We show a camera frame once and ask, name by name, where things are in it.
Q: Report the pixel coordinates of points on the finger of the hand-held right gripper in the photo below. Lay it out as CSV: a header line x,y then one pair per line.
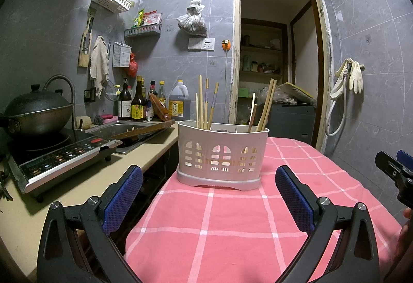
x,y
390,166
407,160

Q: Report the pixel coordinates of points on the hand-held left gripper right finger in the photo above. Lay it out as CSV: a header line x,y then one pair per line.
x,y
293,199

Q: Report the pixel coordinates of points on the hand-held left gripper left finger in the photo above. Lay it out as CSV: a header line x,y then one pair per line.
x,y
124,199

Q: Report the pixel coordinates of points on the white plastic utensil holder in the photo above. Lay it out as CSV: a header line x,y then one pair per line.
x,y
222,144

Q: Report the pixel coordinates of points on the person's right hand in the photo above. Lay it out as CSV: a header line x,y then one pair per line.
x,y
406,237

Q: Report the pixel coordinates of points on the pink plaid tablecloth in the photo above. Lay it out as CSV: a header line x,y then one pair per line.
x,y
232,231

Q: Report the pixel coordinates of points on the brown wooden board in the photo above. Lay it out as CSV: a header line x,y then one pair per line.
x,y
145,131

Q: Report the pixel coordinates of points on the steel sink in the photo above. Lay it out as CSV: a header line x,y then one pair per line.
x,y
106,129

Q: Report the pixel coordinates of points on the black induction cooker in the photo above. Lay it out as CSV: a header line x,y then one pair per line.
x,y
64,157

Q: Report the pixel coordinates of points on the black cabinet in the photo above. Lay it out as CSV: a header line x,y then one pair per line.
x,y
293,121

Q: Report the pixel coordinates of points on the steel wool scrubber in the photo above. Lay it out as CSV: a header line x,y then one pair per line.
x,y
98,119

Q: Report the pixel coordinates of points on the pink sponge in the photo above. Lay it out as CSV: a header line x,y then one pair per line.
x,y
108,116

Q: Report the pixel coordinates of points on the yellow sponge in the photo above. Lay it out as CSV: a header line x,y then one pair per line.
x,y
83,123

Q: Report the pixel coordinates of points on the dark bottle yellow label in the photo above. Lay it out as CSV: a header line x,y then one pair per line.
x,y
138,105

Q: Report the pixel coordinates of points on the white rubber glove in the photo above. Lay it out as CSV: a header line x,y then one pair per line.
x,y
342,68
357,76

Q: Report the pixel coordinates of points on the brown food package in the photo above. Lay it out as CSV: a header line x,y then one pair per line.
x,y
158,107

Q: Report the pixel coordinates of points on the crumpled clear plastic wrap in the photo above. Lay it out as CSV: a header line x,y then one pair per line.
x,y
280,95

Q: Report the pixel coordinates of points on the flattened cardboard box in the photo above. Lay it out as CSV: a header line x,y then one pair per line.
x,y
300,92

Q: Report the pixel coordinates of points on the clear plastic strainer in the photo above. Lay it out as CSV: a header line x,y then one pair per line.
x,y
111,91

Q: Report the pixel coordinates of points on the large dark oil jug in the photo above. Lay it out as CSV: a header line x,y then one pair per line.
x,y
179,102

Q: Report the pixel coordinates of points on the yellow-capped glass bottle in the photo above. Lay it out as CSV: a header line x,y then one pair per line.
x,y
162,92

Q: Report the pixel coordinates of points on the dark glass sauce bottle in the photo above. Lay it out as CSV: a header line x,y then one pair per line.
x,y
152,87

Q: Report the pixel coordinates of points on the black wok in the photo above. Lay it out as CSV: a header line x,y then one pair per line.
x,y
35,123

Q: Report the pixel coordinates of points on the green box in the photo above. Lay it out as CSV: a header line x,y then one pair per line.
x,y
244,92

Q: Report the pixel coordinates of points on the black wok lid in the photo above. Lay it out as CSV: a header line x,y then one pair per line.
x,y
35,102

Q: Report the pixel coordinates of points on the red plastic bag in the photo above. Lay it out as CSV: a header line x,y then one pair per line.
x,y
132,66

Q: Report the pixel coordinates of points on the white hanging towel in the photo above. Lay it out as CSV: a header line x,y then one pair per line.
x,y
99,63

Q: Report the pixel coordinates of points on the grey curved faucet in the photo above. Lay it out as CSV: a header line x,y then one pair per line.
x,y
59,77

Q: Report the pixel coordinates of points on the wooden storage shelf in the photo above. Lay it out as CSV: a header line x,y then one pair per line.
x,y
261,49

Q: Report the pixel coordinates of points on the wooden knife rack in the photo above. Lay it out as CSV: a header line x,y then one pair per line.
x,y
84,50

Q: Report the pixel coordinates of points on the colourful seasoning packets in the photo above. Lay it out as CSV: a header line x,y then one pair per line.
x,y
150,18

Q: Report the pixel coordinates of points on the clear hanging plastic bag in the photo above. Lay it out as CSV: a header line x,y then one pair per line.
x,y
192,23

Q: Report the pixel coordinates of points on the white perforated wall holder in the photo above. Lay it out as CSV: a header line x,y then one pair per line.
x,y
121,53

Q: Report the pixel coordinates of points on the wooden door frame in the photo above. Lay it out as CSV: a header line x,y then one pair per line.
x,y
235,60

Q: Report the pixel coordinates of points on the white wall switch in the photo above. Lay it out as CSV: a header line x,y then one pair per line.
x,y
195,44

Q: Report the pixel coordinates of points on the white wall outlet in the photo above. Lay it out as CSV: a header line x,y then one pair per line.
x,y
208,44

